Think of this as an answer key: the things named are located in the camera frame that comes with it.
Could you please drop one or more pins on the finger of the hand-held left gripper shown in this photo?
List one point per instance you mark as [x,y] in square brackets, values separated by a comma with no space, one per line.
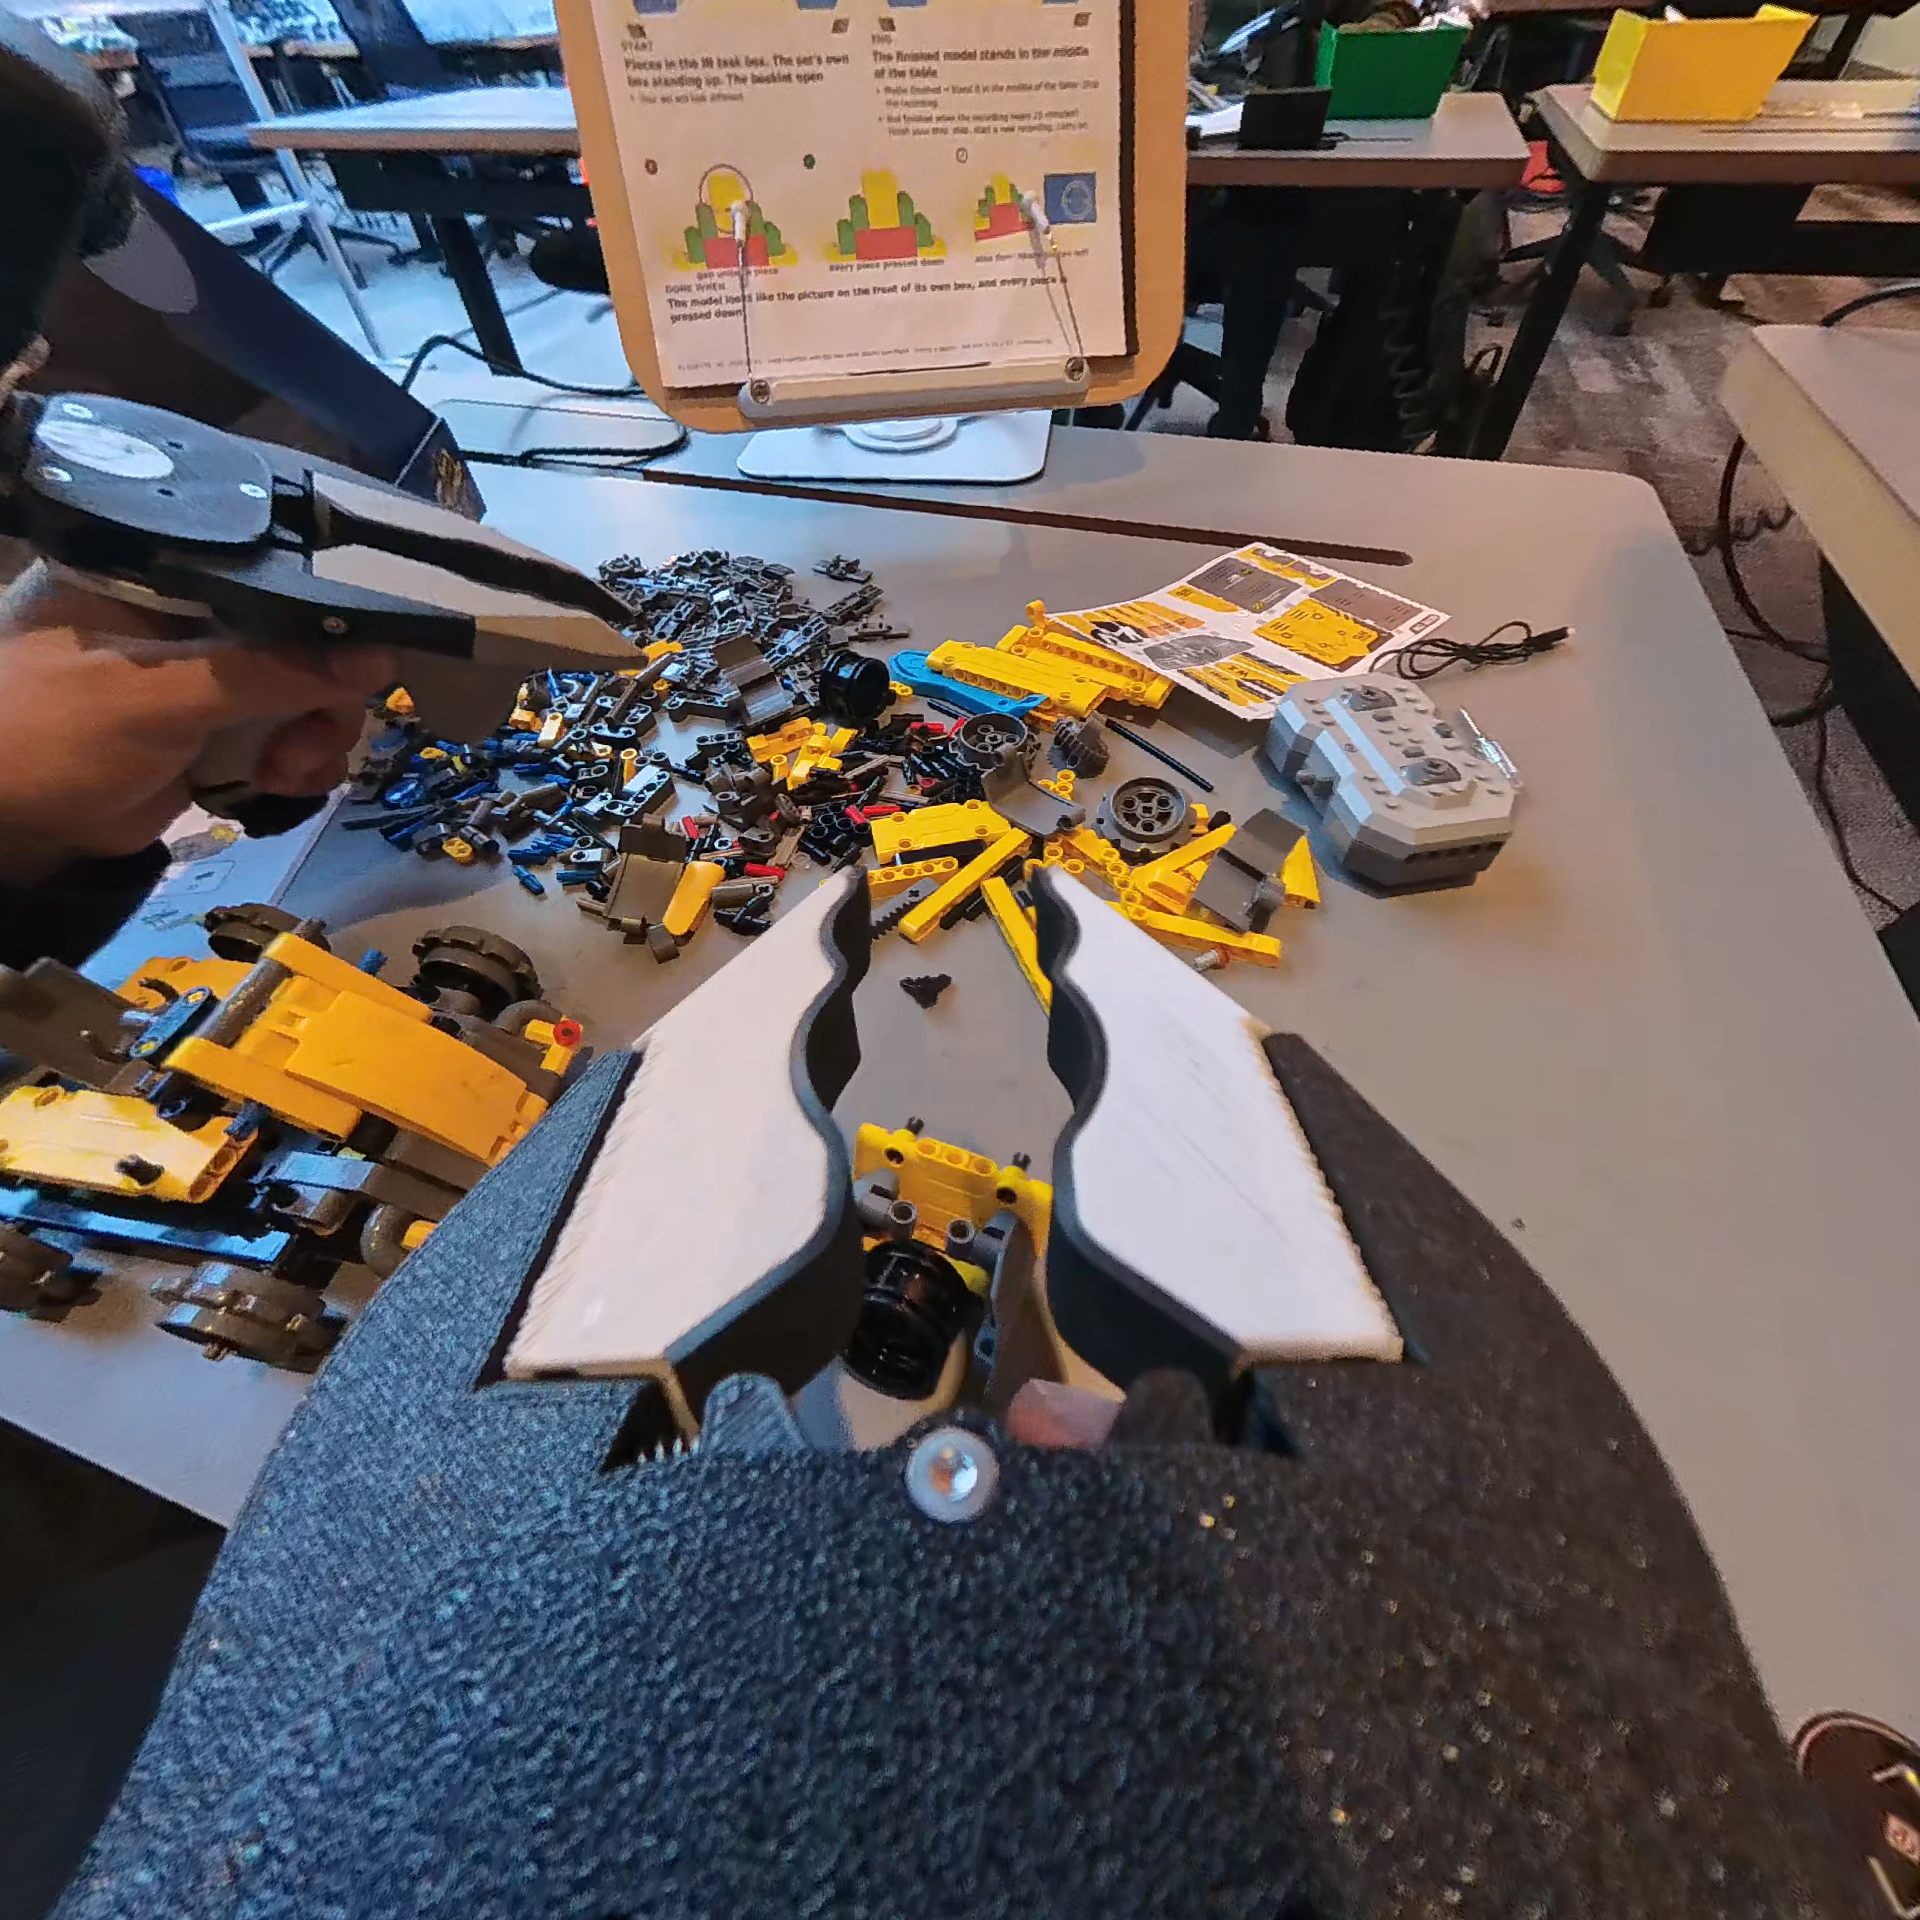
[451,547]
[557,646]

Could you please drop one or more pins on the yellow black sticker sheet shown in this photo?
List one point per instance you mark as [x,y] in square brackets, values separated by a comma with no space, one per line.
[1261,615]

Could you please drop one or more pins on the grey toy motor hub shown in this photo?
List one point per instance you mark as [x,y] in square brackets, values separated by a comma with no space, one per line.
[1396,781]

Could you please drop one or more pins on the pile of small building pieces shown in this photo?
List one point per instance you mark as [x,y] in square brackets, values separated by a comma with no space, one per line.
[662,750]

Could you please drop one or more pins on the person's left forearm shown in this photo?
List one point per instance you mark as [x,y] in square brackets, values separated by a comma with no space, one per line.
[76,901]

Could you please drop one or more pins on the printed paper sheet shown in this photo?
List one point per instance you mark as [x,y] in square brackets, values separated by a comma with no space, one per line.
[869,181]

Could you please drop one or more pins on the black toy wheel rim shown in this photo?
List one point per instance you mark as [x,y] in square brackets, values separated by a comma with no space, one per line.
[908,1319]

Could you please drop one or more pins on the yellow grey toy claw assembly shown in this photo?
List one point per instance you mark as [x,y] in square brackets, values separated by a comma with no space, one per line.
[954,1186]

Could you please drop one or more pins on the yellow toy vehicle model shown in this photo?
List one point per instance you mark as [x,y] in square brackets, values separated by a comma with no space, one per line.
[301,1081]

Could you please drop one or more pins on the person's left hand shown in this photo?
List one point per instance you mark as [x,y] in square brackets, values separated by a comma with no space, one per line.
[121,735]

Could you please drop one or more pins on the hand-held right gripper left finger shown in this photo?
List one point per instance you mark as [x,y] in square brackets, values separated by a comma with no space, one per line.
[692,1186]

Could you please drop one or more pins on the dark grey cardboard box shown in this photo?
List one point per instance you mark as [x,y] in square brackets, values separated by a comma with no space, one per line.
[331,390]

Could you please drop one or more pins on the black desk grommet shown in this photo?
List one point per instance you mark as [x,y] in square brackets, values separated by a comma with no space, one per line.
[1868,1801]

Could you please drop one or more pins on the thin black toy axle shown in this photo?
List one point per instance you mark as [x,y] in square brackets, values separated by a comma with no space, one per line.
[1156,754]

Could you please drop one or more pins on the yellow toy frame part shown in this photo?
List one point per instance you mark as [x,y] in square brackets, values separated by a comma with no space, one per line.
[1051,652]

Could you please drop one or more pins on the grey spoked toy wheel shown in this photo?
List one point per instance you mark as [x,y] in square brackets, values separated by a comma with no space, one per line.
[994,747]
[1147,815]

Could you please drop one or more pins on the small black toy connector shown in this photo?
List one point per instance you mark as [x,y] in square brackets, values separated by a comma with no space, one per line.
[926,989]

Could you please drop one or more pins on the person's right hand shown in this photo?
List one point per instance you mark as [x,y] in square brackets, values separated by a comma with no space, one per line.
[1066,1419]

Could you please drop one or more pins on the small clear screwdriver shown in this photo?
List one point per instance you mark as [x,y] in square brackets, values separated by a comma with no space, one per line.
[1494,750]

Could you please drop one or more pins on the white stand base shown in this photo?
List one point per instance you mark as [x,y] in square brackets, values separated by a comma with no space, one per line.
[902,447]

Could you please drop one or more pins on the grey office desk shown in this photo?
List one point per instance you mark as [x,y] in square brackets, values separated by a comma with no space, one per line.
[1829,421]
[1724,149]
[1349,143]
[405,119]

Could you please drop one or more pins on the green plastic bin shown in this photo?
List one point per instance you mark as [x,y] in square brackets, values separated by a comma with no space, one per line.
[1388,67]

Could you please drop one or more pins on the blue curved toy panel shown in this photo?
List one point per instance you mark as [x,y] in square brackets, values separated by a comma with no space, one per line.
[962,687]

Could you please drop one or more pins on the large black toy tyre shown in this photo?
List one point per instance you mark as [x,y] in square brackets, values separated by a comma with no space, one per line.
[855,682]

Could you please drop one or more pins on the heap of yellow toy beams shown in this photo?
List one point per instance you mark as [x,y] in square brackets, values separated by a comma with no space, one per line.
[962,863]

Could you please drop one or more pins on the yellow plastic bin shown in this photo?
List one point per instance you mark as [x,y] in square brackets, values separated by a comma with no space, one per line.
[1695,67]

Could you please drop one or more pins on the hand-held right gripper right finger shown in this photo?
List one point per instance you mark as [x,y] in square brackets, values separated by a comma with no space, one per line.
[1215,1186]

